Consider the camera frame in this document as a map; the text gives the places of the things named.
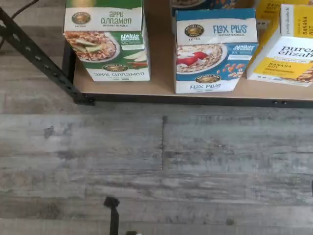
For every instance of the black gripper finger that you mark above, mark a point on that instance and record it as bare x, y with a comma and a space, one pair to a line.
131, 233

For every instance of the blue flax plus oatmeal box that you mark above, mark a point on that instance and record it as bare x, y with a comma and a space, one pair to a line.
215, 61
210, 4

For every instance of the green apple cinnamon oatmeal box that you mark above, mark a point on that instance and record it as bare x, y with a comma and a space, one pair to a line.
107, 49

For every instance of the tan wooden shelf board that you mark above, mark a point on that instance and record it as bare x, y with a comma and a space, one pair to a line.
160, 49

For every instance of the yellow banana nut granola box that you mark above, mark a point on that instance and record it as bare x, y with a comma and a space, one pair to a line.
281, 66
269, 9

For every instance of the black metal shelf frame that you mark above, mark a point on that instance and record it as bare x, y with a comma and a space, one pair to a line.
36, 56

